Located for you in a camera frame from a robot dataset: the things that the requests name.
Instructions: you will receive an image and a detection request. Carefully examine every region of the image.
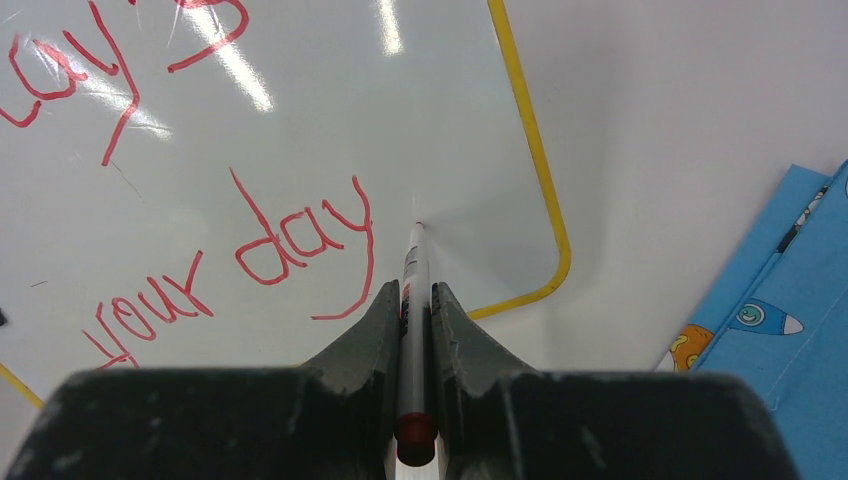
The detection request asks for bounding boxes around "yellow framed whiteboard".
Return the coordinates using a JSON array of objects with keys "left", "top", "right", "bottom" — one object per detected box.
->
[{"left": 1, "top": 1, "right": 571, "bottom": 403}]

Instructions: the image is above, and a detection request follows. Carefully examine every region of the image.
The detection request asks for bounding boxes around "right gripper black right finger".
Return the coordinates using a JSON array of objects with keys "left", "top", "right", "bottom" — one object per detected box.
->
[{"left": 431, "top": 283, "right": 798, "bottom": 479}]

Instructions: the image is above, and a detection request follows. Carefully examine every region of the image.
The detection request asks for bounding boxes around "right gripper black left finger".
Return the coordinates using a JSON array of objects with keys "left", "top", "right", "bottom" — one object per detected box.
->
[{"left": 7, "top": 281, "right": 400, "bottom": 479}]

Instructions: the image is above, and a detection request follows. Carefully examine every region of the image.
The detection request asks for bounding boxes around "red capped whiteboard marker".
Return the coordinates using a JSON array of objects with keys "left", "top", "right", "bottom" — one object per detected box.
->
[{"left": 394, "top": 222, "right": 438, "bottom": 467}]

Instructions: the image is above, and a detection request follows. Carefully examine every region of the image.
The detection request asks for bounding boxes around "blue cartoon print cloth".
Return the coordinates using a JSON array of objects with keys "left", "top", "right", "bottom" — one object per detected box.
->
[{"left": 659, "top": 166, "right": 847, "bottom": 479}]

